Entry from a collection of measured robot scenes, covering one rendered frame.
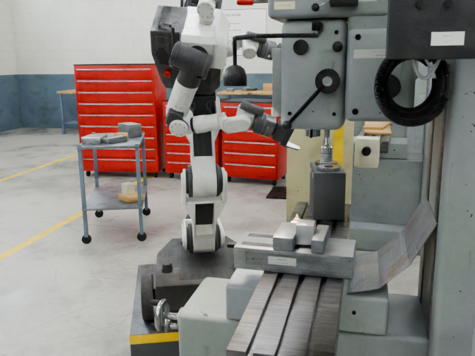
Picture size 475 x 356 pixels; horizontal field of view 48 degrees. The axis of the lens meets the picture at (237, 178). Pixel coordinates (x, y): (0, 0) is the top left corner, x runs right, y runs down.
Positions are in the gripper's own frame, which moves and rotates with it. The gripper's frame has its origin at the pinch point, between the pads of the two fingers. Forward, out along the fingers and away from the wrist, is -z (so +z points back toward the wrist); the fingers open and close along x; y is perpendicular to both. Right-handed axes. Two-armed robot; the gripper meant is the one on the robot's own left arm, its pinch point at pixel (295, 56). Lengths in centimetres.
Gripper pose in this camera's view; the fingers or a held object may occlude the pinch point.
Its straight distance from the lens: 260.4
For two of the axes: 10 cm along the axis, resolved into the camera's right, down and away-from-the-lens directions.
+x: 3.2, -5.7, -7.6
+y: -0.1, -8.0, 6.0
